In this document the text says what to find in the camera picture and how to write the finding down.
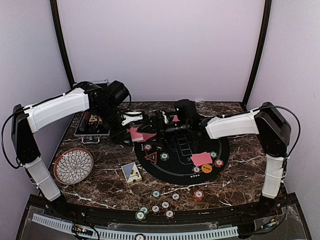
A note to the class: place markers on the fallen 100 chip on duct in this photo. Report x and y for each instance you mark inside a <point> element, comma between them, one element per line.
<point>139,236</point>

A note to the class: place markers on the gold blue card box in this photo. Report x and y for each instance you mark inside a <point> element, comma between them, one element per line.
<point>131,173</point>

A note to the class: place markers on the fallen green 20 chip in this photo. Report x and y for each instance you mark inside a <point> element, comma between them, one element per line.
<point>140,215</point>
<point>144,209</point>

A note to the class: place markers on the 100 chip on rail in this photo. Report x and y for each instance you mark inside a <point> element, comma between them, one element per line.
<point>155,209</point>

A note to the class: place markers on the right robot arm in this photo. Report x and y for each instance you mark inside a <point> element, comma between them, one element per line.
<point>271,128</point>

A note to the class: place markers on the red card box in case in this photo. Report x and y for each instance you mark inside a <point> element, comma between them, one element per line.
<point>95,120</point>

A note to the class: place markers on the black round poker mat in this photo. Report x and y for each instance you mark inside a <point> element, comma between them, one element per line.
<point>178,169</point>

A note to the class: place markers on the green 20 chip stack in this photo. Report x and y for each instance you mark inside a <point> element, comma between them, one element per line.
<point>156,194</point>

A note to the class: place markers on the black orange 100 chip stack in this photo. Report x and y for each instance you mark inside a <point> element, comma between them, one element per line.
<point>175,196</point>

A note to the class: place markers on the purple chip roll in case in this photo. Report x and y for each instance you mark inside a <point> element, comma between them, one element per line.
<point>82,126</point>

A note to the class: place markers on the orange big blind button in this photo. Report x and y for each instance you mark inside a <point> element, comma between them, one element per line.
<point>206,168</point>

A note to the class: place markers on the red 5 chip stack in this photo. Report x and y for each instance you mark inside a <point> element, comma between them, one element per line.
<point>198,195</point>

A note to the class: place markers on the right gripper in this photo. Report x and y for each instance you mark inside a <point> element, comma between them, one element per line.
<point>155,122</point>

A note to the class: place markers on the red triangle all-in marker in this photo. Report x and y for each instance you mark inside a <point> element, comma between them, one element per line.
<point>152,157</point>

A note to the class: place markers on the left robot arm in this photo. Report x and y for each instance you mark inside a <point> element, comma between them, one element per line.
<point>103,101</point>

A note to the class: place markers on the red-backed card deck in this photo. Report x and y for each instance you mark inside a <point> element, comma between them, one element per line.
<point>135,135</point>

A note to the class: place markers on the floral ceramic plate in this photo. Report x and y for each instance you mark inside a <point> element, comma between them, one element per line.
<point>73,166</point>

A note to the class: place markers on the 100 chips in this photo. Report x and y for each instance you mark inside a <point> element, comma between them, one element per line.
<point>196,170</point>

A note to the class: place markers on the green 20 chips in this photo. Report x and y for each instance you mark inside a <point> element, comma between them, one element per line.
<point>164,156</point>
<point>213,154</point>

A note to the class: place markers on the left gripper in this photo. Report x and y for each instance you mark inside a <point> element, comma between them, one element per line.
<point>124,134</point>

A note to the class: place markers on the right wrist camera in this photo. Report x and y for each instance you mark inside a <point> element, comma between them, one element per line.
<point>165,119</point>

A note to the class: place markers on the red 5 chips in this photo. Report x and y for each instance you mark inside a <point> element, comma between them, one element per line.
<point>218,163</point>
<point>147,147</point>

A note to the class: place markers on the aluminium poker chip case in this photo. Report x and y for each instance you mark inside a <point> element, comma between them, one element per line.
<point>92,133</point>

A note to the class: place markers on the white slotted cable duct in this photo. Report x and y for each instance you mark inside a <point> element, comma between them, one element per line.
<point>128,232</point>

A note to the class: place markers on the dealt card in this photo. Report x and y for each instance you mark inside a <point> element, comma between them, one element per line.
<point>202,162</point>
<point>147,136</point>
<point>175,119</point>

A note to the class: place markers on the orange chip roll in case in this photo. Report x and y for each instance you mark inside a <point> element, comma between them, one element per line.
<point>86,116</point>

